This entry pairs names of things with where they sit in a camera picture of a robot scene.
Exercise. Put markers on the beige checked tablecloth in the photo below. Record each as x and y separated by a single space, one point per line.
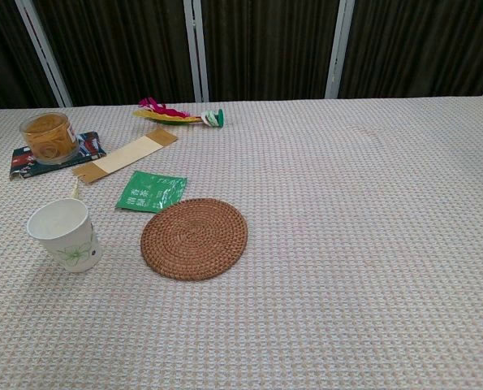
326 243

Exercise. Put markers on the colourful feather shuttlecock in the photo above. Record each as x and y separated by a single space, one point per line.
172 115

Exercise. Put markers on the white metal frame post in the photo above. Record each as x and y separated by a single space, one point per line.
195 48
46 53
338 48

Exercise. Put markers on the clear jar of rubber bands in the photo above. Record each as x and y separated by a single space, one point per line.
50 140

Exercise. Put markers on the green tea sachet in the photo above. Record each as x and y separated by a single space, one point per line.
143 195

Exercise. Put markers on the white paper cup green flower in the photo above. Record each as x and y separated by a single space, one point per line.
58 227

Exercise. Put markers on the dark printed flat packet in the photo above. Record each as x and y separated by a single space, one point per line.
89 146

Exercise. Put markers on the brown woven round coaster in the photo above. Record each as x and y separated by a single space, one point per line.
194 239

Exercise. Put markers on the dark pleated curtain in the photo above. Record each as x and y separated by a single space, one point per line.
265 44

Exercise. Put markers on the beige paper bookmark with tassel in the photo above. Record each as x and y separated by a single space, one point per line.
123 156

